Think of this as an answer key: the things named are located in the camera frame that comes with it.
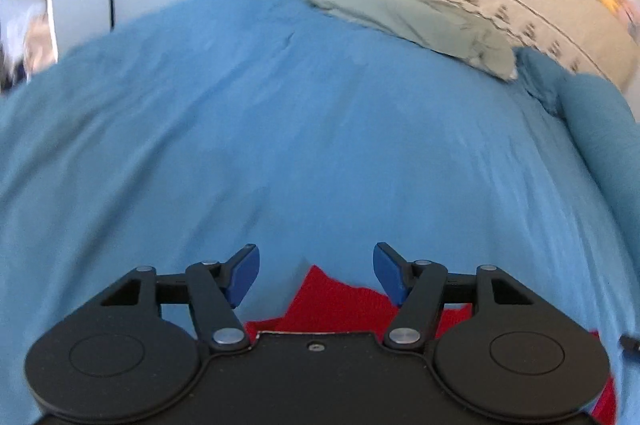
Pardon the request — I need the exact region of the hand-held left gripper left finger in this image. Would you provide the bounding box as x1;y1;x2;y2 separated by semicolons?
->
100;243;251;352

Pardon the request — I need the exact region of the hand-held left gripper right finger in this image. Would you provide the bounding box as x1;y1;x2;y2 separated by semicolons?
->
372;242;533;352

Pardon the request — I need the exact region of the red long-sleeved sweater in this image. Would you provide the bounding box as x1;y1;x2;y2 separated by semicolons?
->
245;264;618;425

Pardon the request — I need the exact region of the bed with blue sheet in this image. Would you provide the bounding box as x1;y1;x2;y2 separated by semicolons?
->
0;0;640;425

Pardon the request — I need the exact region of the rolled blue duvet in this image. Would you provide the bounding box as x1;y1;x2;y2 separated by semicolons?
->
515;48;640;256

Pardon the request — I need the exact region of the green pillow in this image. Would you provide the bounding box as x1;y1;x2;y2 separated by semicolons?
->
306;0;518;81

